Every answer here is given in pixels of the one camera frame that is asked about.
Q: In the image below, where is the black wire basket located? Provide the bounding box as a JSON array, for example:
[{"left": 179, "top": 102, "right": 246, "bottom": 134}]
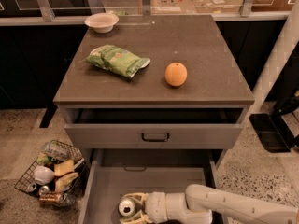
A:
[{"left": 15, "top": 140, "right": 89, "bottom": 207}]

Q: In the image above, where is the white paper bowl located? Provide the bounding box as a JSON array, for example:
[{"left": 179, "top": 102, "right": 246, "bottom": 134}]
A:
[{"left": 85, "top": 13, "right": 119, "bottom": 34}]

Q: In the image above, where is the grey top drawer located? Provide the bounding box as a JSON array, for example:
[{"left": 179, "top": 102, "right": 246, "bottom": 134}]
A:
[{"left": 64, "top": 107, "right": 247, "bottom": 150}]

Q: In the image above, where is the grey middle drawer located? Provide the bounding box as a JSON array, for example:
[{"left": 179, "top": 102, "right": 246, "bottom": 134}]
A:
[{"left": 78, "top": 149, "right": 218, "bottom": 224}]

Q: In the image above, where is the yellow sponge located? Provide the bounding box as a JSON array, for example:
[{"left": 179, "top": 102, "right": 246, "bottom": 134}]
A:
[
  {"left": 55, "top": 172, "right": 78, "bottom": 192},
  {"left": 54, "top": 160, "right": 74, "bottom": 176}
]

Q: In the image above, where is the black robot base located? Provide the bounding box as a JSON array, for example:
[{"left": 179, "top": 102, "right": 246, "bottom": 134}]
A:
[{"left": 249, "top": 91, "right": 299, "bottom": 153}]

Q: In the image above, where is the grey drawer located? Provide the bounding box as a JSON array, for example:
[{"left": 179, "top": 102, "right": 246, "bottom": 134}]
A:
[
  {"left": 64, "top": 107, "right": 247, "bottom": 150},
  {"left": 78, "top": 149, "right": 218, "bottom": 224}
]

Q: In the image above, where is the silver can in basket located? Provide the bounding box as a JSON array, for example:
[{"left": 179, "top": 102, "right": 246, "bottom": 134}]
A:
[{"left": 26, "top": 182, "right": 37, "bottom": 193}]

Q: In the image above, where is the clear plastic bottle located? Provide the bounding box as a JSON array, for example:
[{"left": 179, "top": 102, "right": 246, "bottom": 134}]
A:
[{"left": 41, "top": 142, "right": 70, "bottom": 161}]

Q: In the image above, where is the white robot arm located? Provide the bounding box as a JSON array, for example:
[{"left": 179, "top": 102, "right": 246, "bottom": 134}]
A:
[{"left": 118, "top": 184, "right": 299, "bottom": 224}]

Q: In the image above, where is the green chip bag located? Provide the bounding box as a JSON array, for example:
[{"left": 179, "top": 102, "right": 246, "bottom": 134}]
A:
[{"left": 84, "top": 45, "right": 150, "bottom": 78}]

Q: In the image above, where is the white ceramic bowl in basket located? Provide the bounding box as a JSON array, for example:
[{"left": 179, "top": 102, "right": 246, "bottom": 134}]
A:
[{"left": 34, "top": 166, "right": 55, "bottom": 185}]

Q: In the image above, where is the orange fruit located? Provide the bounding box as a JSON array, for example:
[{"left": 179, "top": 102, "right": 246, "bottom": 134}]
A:
[{"left": 164, "top": 63, "right": 188, "bottom": 87}]

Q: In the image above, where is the yellow sponge lower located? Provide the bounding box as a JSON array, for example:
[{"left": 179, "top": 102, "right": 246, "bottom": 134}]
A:
[{"left": 55, "top": 172, "right": 78, "bottom": 192}]

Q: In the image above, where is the green soda can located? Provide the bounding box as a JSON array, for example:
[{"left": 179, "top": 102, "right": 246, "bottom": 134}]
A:
[{"left": 118, "top": 197, "right": 135, "bottom": 217}]

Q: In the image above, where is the cardboard box left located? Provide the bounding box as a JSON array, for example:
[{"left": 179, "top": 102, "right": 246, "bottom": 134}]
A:
[{"left": 150, "top": 0, "right": 197, "bottom": 15}]

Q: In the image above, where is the yellow sponge upper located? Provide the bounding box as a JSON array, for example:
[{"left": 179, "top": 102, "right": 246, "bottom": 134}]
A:
[{"left": 54, "top": 160, "right": 74, "bottom": 176}]

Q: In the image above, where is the grey drawer cabinet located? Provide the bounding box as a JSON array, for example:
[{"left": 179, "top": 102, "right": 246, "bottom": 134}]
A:
[{"left": 54, "top": 15, "right": 254, "bottom": 162}]

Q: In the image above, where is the brown can in basket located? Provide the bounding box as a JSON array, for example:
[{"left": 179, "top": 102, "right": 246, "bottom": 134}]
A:
[{"left": 39, "top": 191, "right": 63, "bottom": 205}]

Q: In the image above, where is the black drawer handle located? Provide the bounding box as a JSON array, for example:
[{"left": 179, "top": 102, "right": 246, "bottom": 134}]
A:
[{"left": 141, "top": 133, "right": 170, "bottom": 143}]

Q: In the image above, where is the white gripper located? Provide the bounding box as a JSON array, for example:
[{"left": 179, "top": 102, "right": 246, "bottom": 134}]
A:
[{"left": 120, "top": 192, "right": 168, "bottom": 224}]

